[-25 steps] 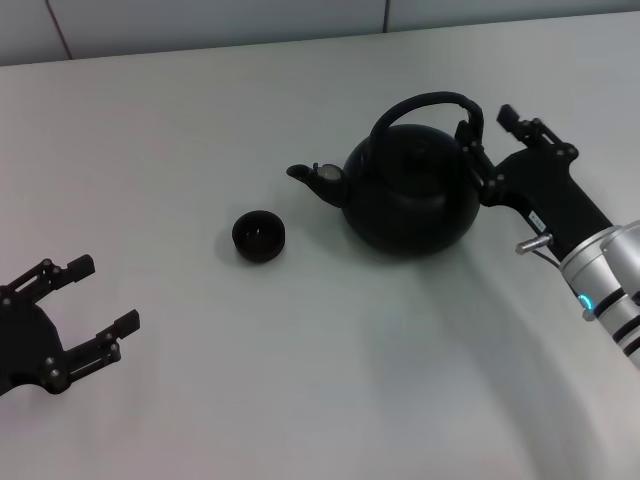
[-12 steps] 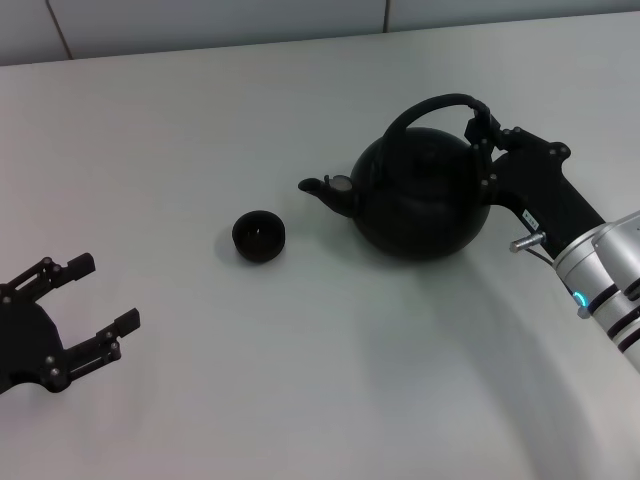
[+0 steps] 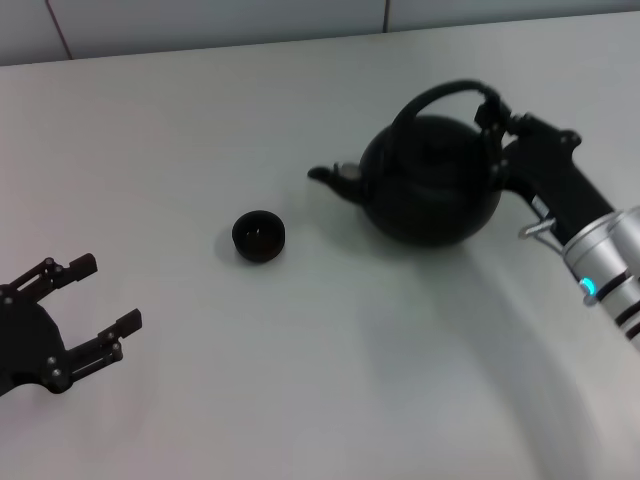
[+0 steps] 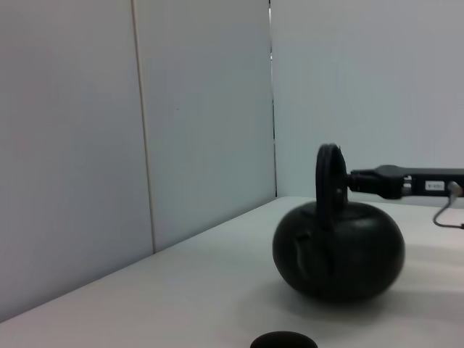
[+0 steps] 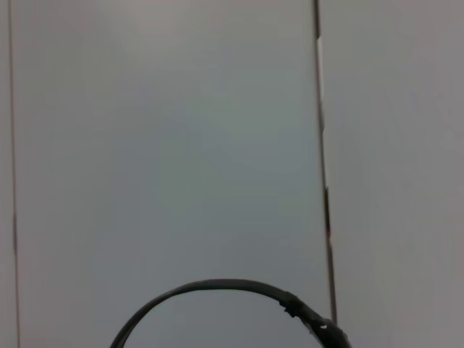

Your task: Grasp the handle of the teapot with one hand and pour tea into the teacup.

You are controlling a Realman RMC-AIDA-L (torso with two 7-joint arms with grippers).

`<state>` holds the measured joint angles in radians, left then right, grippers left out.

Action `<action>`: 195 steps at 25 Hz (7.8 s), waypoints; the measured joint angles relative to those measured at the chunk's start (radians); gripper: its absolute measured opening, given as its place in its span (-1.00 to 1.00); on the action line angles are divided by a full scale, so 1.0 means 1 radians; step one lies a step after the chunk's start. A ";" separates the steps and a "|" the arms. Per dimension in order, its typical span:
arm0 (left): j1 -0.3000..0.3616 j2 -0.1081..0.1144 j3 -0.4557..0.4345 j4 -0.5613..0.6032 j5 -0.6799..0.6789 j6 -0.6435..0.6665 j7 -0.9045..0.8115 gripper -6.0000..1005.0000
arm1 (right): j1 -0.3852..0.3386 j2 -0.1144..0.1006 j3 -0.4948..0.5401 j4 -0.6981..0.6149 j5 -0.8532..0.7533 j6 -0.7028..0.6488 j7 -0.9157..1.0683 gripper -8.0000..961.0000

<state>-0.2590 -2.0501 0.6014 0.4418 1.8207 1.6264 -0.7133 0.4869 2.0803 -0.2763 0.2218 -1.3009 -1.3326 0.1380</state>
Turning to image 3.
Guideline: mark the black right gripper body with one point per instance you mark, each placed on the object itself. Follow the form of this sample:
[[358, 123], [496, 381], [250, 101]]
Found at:
[[550, 170]]

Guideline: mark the small black teacup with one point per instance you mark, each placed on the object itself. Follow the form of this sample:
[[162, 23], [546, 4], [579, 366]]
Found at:
[[250, 252]]

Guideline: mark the white partition panel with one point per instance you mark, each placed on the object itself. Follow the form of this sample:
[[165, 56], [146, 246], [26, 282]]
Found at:
[[25, 30], [225, 22]]

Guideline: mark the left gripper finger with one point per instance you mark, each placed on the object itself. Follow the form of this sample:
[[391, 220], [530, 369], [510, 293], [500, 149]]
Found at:
[[125, 322], [80, 265]]

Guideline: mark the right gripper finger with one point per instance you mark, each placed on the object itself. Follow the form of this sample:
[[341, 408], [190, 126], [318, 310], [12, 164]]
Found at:
[[492, 112], [497, 167]]

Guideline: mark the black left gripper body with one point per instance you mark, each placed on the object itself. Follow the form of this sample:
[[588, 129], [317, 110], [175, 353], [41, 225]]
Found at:
[[25, 340]]

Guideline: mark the black round teapot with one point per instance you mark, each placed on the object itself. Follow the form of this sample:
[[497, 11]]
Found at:
[[430, 190]]

